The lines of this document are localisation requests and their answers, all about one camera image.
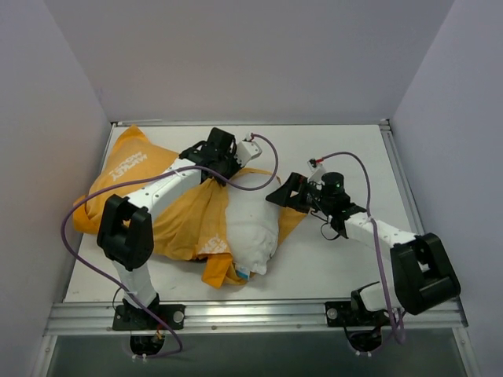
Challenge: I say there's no aluminium front frame rail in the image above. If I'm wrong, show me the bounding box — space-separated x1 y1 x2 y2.
42 294 468 337

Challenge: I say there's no blue white pillow label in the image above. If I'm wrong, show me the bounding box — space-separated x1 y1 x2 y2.
234 263 252 280

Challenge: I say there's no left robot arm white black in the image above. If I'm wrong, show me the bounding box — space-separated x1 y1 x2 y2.
97 127 240 329

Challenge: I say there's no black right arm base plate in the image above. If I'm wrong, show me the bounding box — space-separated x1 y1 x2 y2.
324 300 391 328

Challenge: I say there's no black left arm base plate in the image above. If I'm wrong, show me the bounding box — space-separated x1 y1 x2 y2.
112 303 185 331

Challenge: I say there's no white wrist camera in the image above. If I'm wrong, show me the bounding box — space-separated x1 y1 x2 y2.
307 158 326 184
234 134 263 167

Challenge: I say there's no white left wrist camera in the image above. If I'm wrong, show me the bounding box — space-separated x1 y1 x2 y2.
234 134 263 167

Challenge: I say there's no aluminium back frame rail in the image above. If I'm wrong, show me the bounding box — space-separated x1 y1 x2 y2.
111 119 391 130

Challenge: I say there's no white pillow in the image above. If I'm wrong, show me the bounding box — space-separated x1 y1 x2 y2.
226 179 280 275

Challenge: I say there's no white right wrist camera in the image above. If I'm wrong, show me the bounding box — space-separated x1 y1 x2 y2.
307 158 326 184

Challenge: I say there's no yellow Mickey Mouse pillowcase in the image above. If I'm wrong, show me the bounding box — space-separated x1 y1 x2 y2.
90 126 305 289

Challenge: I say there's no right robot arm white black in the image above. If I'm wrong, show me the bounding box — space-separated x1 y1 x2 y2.
266 172 461 324

